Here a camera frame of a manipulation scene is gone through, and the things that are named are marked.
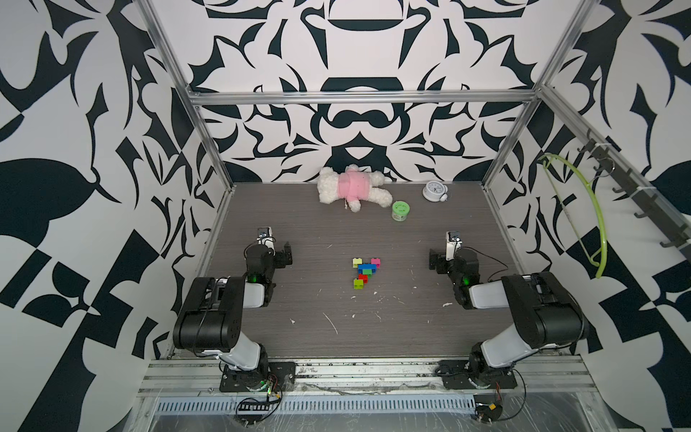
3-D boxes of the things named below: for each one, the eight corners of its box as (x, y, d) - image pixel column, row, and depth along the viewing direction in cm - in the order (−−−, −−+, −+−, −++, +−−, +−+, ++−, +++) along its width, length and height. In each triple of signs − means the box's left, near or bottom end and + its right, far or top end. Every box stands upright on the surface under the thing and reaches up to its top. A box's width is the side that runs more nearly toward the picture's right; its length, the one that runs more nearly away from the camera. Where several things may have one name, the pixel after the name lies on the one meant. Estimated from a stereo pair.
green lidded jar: (392, 221, 109) (393, 214, 106) (390, 207, 114) (391, 200, 110) (409, 221, 109) (411, 214, 106) (406, 207, 114) (408, 200, 110)
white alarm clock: (421, 199, 116) (423, 194, 113) (423, 183, 122) (424, 179, 119) (445, 203, 114) (447, 198, 112) (445, 187, 120) (447, 182, 118)
